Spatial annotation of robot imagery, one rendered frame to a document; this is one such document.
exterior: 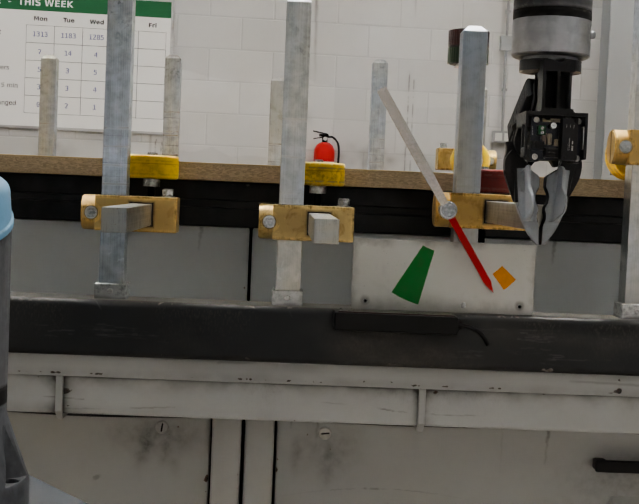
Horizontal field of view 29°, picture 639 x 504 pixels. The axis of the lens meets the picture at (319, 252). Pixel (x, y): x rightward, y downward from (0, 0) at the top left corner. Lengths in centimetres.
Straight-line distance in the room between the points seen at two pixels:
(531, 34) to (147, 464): 100
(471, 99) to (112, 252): 55
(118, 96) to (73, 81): 709
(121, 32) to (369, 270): 48
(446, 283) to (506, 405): 21
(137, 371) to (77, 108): 709
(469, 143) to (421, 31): 733
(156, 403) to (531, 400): 54
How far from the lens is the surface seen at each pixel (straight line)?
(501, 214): 166
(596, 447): 214
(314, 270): 200
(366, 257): 177
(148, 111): 885
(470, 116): 180
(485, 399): 185
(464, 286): 179
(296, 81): 178
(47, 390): 186
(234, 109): 889
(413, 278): 178
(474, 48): 181
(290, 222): 177
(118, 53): 180
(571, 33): 146
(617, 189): 200
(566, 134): 144
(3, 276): 103
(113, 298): 179
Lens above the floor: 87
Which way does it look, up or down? 3 degrees down
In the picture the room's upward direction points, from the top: 2 degrees clockwise
